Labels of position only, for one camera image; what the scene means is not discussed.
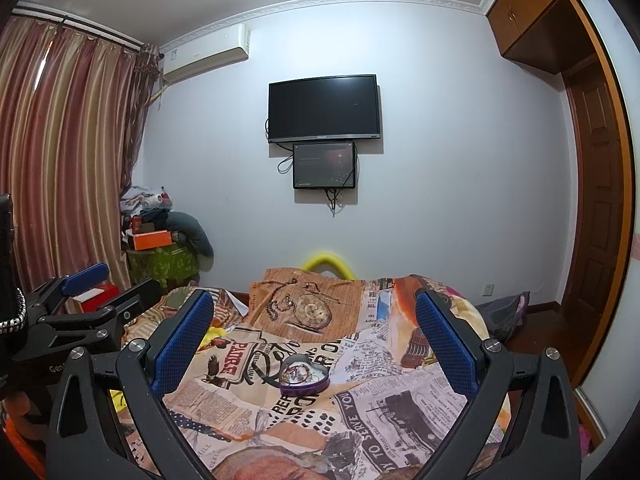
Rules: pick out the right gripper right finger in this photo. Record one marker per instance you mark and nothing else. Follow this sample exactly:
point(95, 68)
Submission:
point(542, 439)

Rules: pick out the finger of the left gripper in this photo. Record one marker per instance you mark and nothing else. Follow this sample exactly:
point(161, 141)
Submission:
point(126, 307)
point(58, 290)

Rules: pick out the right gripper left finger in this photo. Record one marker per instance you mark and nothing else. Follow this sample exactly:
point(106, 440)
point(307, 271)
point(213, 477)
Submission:
point(84, 439)

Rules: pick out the red and white box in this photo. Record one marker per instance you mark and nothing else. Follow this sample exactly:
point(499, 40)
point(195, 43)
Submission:
point(92, 299)

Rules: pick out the green patterned storage box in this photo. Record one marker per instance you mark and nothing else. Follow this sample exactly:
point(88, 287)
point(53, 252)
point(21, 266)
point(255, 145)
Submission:
point(172, 266)

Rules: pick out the orange box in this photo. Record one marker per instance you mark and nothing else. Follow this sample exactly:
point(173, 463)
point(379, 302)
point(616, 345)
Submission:
point(146, 241)

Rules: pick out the grey stuffed cushion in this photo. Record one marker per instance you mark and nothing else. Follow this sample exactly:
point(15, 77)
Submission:
point(195, 235)

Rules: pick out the dark bag on floor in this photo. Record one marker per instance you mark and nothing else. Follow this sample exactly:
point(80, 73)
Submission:
point(505, 315)

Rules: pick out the striped pink curtain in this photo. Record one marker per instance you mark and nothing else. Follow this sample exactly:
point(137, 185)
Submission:
point(73, 108)

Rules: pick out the purple heart-shaped tin box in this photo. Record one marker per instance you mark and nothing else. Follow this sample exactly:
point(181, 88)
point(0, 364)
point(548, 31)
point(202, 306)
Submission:
point(299, 376)

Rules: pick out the newspaper print bed blanket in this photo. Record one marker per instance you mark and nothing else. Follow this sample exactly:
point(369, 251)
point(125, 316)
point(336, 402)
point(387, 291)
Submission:
point(387, 409)

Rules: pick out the wooden door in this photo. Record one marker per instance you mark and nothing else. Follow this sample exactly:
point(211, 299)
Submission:
point(605, 209)

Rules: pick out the white air conditioner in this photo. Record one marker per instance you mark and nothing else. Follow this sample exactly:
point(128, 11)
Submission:
point(210, 51)

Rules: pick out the wooden overhead cabinet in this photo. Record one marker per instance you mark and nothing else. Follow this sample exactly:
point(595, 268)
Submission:
point(544, 34)

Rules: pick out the small wall monitor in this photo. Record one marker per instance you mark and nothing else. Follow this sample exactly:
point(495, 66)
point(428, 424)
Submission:
point(324, 166)

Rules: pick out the black wall television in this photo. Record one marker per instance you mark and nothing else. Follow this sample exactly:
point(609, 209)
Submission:
point(345, 107)

